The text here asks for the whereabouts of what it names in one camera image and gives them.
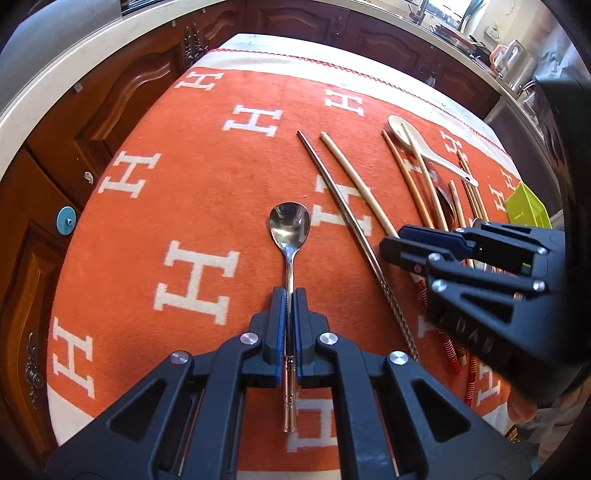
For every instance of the metal kitchen faucet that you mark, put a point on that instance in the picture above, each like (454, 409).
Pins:
(415, 9)

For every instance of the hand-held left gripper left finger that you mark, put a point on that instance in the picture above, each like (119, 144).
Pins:
(278, 332)

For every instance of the green plastic tray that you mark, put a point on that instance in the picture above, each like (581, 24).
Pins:
(528, 205)

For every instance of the person's right hand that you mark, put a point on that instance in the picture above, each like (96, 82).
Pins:
(521, 408)

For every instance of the white ceramic spoon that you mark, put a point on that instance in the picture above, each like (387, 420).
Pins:
(436, 160)

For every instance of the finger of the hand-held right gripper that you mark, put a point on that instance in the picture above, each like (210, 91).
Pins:
(461, 277)
(429, 235)

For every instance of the dark stovetop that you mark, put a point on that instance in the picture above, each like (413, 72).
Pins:
(46, 41)

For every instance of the white kitchen countertop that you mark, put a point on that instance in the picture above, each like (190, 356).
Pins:
(46, 83)

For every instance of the brown wooden kitchen cabinets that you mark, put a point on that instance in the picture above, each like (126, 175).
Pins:
(115, 106)

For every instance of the dish rack with plates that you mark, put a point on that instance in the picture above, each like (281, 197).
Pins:
(450, 34)

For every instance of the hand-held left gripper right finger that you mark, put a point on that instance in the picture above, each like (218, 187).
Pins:
(301, 332)

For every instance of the stainless steel chopstick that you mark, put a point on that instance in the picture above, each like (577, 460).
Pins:
(341, 198)

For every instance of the white electric kettle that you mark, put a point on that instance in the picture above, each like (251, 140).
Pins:
(505, 55)

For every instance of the orange printed blanket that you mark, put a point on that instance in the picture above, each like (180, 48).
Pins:
(184, 184)

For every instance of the stainless steel appliance front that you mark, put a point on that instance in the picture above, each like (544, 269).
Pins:
(512, 124)

